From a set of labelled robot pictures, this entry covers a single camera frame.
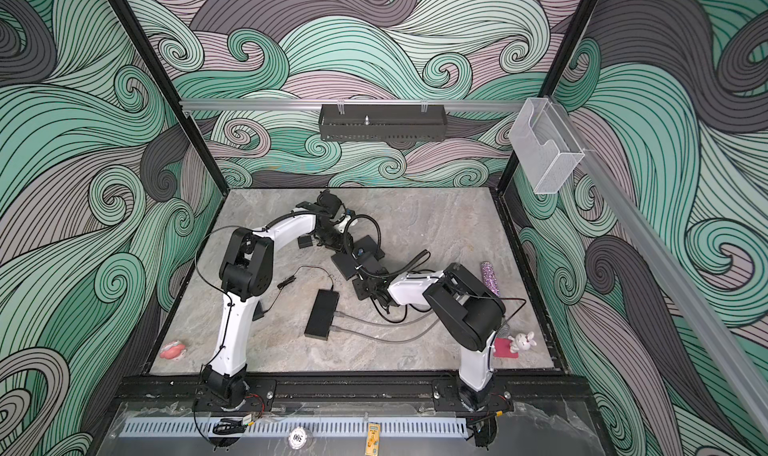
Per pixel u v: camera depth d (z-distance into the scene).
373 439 0.67
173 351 0.76
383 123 0.96
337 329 0.84
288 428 0.63
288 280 0.92
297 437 0.63
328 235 0.88
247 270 0.59
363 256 0.76
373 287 0.73
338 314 0.86
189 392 0.72
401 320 0.85
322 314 0.86
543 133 0.93
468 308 0.48
